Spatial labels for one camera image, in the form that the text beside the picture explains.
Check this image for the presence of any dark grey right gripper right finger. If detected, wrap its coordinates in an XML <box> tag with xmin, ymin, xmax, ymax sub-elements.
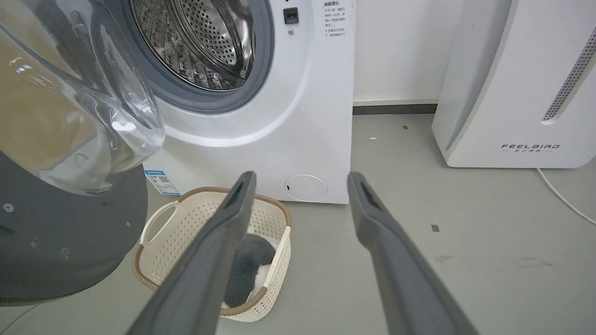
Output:
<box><xmin>347</xmin><ymin>172</ymin><xmax>478</xmax><ymax>335</ymax></box>

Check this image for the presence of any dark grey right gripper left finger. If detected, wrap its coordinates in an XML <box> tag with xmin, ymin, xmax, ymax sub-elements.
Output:
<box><xmin>127</xmin><ymin>171</ymin><xmax>257</xmax><ymax>335</ymax></box>

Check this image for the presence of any round glass washing machine door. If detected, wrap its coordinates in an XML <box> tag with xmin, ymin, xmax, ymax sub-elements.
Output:
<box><xmin>0</xmin><ymin>0</ymin><xmax>166</xmax><ymax>306</ymax></box>

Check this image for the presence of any white front-load washing machine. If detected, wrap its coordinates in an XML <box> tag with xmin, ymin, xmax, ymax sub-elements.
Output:
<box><xmin>95</xmin><ymin>0</ymin><xmax>357</xmax><ymax>205</ymax></box>

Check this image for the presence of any grey cloth in basket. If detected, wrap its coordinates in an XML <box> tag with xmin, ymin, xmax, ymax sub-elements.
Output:
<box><xmin>222</xmin><ymin>234</ymin><xmax>276</xmax><ymax>309</ymax></box>

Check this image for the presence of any cream perforated laundry basket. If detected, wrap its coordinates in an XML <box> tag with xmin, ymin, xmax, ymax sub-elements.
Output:
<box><xmin>132</xmin><ymin>187</ymin><xmax>292</xmax><ymax>323</ymax></box>

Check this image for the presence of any blue energy label sticker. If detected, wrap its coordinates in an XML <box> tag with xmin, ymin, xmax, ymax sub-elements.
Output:
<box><xmin>144</xmin><ymin>170</ymin><xmax>181</xmax><ymax>196</ymax></box>

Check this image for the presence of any white Feelbird air purifier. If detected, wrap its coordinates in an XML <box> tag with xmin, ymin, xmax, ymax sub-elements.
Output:
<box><xmin>431</xmin><ymin>0</ymin><xmax>596</xmax><ymax>169</ymax></box>

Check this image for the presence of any white power cable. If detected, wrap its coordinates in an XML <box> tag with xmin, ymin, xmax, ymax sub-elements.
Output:
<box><xmin>535</xmin><ymin>167</ymin><xmax>596</xmax><ymax>227</ymax></box>

